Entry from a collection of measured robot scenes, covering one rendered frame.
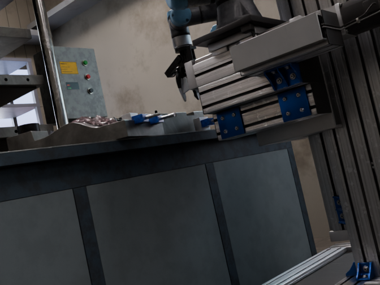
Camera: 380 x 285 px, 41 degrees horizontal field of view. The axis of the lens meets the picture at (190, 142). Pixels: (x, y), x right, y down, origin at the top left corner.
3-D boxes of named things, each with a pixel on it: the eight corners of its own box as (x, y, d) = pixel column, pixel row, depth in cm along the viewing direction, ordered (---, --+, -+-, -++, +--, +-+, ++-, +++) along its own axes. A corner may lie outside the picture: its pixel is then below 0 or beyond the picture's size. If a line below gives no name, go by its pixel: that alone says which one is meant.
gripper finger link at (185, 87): (188, 96, 197) (189, 74, 199) (177, 100, 201) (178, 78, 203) (194, 98, 199) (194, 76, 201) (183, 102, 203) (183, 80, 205)
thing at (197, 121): (228, 124, 198) (225, 110, 198) (220, 125, 194) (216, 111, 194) (203, 131, 207) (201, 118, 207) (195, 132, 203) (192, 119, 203)
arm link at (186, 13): (198, -1, 189) (195, 8, 200) (168, 4, 188) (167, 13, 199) (202, 20, 189) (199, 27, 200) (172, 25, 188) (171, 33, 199)
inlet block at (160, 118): (178, 122, 180) (175, 107, 181) (172, 121, 176) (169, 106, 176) (147, 130, 186) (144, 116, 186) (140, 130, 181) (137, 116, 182)
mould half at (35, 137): (164, 135, 188) (158, 106, 189) (128, 136, 164) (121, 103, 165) (58, 163, 208) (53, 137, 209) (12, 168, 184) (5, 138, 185)
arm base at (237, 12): (273, 24, 160) (266, -6, 161) (247, 19, 148) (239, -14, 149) (235, 40, 170) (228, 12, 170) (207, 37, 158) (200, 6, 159)
